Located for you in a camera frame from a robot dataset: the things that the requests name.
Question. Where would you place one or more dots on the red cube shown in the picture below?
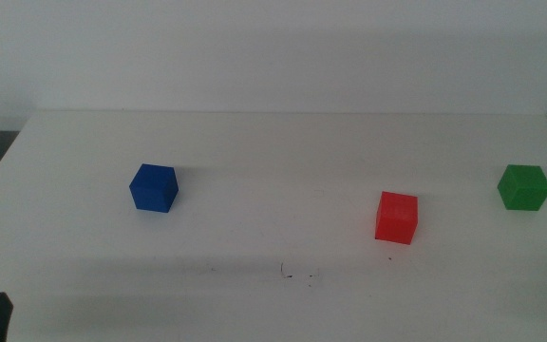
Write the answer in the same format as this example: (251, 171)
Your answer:
(396, 219)

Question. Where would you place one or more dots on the blue cube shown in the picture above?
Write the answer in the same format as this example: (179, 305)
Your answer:
(152, 190)

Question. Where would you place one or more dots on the green cube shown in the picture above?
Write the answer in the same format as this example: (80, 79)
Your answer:
(522, 189)

